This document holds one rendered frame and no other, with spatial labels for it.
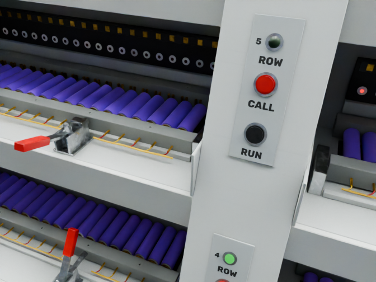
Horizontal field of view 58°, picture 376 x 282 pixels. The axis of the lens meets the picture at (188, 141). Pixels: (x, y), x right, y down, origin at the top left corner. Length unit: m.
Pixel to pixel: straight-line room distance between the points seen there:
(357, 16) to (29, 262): 0.50
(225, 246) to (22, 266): 0.32
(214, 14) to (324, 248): 0.23
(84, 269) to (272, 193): 0.31
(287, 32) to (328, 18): 0.03
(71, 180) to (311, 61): 0.28
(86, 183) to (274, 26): 0.26
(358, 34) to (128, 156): 0.25
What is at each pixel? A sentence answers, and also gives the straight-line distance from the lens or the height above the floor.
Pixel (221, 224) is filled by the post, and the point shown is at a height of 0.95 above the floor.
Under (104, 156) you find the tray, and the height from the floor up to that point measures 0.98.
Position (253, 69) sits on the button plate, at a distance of 0.30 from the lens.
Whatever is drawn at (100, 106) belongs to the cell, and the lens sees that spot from 0.46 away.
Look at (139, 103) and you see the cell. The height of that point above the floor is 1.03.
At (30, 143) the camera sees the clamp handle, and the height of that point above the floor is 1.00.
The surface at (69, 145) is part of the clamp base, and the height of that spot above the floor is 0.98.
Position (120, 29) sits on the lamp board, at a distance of 0.52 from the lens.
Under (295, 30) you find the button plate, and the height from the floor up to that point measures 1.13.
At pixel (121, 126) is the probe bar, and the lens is 0.40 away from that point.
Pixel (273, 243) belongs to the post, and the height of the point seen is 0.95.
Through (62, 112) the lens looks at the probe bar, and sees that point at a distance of 0.45.
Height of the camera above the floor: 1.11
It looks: 15 degrees down
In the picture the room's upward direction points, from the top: 9 degrees clockwise
